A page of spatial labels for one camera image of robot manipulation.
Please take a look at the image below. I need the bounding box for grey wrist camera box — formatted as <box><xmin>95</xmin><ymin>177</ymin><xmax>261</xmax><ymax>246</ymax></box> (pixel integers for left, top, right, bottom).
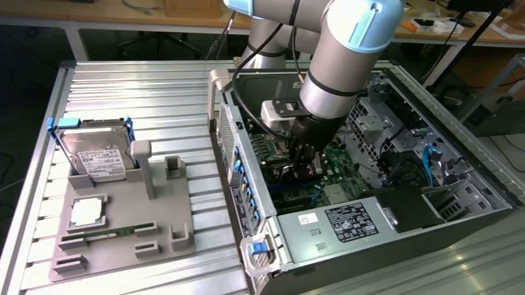
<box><xmin>261</xmin><ymin>98</ymin><xmax>314</xmax><ymax>132</ymax></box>

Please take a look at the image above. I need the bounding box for green RAM stick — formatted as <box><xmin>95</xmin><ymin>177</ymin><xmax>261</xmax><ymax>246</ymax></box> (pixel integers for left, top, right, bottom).
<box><xmin>63</xmin><ymin>225</ymin><xmax>140</xmax><ymax>242</ymax></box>

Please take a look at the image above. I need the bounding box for silver CPU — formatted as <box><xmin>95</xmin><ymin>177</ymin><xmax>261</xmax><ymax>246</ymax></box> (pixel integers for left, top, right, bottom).
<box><xmin>70</xmin><ymin>198</ymin><xmax>103</xmax><ymax>227</ymax></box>

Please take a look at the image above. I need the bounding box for coiled floor cable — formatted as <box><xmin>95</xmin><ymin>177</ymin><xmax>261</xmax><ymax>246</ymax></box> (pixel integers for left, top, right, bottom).
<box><xmin>440</xmin><ymin>85</ymin><xmax>469</xmax><ymax>106</ymax></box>

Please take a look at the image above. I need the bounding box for open black PC case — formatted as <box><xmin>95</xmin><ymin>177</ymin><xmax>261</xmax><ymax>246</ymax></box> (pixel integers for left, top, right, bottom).
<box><xmin>207</xmin><ymin>60</ymin><xmax>525</xmax><ymax>295</ymax></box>

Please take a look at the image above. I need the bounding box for black wire bundle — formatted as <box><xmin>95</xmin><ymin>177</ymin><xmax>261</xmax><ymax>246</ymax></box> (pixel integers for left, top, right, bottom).
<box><xmin>377</xmin><ymin>150</ymin><xmax>429</xmax><ymax>189</ymax></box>

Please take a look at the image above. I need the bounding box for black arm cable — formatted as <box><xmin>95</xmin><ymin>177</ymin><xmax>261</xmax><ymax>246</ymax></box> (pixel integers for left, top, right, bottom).
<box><xmin>231</xmin><ymin>23</ymin><xmax>307</xmax><ymax>141</ymax></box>

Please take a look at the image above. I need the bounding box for black tripod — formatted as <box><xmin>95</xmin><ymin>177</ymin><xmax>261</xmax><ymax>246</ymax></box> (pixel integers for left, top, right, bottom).
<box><xmin>118</xmin><ymin>30</ymin><xmax>202</xmax><ymax>61</ymax></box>

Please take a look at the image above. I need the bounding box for perforated metal disk bay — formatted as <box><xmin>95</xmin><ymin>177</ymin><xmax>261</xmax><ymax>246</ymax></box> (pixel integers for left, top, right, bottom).
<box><xmin>346</xmin><ymin>95</ymin><xmax>412</xmax><ymax>185</ymax></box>

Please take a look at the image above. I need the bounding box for black monitor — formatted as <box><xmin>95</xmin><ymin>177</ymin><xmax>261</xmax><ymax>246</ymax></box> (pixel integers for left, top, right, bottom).
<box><xmin>445</xmin><ymin>0</ymin><xmax>513</xmax><ymax>27</ymax></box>

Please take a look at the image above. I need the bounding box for black expansion slot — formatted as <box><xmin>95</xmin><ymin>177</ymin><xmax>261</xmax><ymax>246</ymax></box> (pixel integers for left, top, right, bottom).
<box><xmin>273</xmin><ymin>196</ymin><xmax>317</xmax><ymax>208</ymax></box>

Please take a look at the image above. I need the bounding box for grey parts rack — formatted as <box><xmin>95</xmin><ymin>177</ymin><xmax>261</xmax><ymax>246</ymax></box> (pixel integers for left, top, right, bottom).
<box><xmin>48</xmin><ymin>140</ymin><xmax>199</xmax><ymax>283</ymax></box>

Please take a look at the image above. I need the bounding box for grey case handle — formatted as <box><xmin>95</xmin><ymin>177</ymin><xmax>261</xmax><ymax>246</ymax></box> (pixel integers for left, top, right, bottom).
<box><xmin>207</xmin><ymin>69</ymin><xmax>231</xmax><ymax>122</ymax></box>

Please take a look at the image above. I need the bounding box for aluminium frame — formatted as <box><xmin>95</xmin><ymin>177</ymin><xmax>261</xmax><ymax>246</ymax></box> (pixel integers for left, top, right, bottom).
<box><xmin>457</xmin><ymin>53</ymin><xmax>525</xmax><ymax>124</ymax></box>

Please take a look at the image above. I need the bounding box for white plastic holder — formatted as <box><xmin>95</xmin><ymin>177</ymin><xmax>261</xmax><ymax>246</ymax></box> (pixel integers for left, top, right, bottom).
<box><xmin>404</xmin><ymin>17</ymin><xmax>465</xmax><ymax>35</ymax></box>

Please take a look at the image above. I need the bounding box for dark grey box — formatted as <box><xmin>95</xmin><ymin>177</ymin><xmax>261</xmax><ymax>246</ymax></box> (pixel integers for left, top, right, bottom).
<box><xmin>462</xmin><ymin>92</ymin><xmax>525</xmax><ymax>138</ymax></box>

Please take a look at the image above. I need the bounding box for grey power supply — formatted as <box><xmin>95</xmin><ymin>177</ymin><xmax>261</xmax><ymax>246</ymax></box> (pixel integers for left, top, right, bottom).
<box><xmin>277</xmin><ymin>196</ymin><xmax>398</xmax><ymax>264</ymax></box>

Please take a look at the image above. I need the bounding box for green motherboard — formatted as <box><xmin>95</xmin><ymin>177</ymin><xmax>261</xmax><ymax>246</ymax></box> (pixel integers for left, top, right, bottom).
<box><xmin>249</xmin><ymin>132</ymin><xmax>369</xmax><ymax>214</ymax></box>

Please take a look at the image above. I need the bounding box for black slanted pole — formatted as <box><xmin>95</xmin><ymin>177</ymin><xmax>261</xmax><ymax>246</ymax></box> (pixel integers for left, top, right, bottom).
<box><xmin>424</xmin><ymin>0</ymin><xmax>518</xmax><ymax>87</ymax></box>

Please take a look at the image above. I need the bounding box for blue wire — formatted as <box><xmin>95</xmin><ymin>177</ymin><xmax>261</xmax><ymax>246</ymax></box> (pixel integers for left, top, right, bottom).
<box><xmin>422</xmin><ymin>144</ymin><xmax>438</xmax><ymax>188</ymax></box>

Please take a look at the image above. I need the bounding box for grey coiled cable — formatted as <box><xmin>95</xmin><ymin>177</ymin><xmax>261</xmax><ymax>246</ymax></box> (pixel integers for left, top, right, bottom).
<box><xmin>122</xmin><ymin>0</ymin><xmax>163</xmax><ymax>10</ymax></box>

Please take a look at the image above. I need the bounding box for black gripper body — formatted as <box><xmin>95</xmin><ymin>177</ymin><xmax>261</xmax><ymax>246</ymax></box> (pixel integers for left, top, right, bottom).
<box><xmin>289</xmin><ymin>114</ymin><xmax>347</xmax><ymax>152</ymax></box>

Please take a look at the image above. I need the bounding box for hard disk with blue caddy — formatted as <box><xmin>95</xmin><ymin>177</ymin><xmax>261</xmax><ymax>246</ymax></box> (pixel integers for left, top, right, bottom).
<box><xmin>46</xmin><ymin>116</ymin><xmax>139</xmax><ymax>185</ymax></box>

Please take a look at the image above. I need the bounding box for hanging cable with plug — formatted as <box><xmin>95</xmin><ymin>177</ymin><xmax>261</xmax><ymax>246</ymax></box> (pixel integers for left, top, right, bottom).
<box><xmin>205</xmin><ymin>9</ymin><xmax>239</xmax><ymax>61</ymax></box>

